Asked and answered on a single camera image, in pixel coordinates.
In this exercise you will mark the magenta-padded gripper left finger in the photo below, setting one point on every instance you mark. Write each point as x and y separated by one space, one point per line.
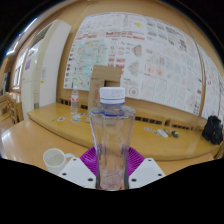
78 170

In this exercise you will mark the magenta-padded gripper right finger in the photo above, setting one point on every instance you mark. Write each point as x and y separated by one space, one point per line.
146 170

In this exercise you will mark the clear water bottle white cap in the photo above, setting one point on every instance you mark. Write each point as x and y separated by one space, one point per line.
111 140

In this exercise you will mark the white ceramic mug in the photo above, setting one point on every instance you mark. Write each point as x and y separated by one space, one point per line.
55 160

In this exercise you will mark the small white object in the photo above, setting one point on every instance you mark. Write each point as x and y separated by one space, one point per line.
162 133

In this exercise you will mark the small dark object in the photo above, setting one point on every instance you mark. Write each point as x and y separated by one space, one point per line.
175 134

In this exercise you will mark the small printed card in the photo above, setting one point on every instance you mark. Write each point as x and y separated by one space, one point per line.
61 118
76 118

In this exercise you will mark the clear bottle with red label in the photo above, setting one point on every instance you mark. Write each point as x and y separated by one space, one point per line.
74 101

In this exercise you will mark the black backpack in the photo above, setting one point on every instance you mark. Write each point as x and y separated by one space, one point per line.
212 130

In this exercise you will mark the group of wooden chairs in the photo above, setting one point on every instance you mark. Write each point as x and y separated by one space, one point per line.
8 108

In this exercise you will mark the brown cardboard box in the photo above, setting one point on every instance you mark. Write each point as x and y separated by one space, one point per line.
100 78

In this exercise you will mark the white standing air conditioner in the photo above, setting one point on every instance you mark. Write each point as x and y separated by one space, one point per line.
46 66

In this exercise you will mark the window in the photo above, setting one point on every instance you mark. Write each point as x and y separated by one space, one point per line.
18 71

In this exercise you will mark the large white printed wall poster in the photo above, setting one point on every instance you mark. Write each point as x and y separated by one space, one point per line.
156 56

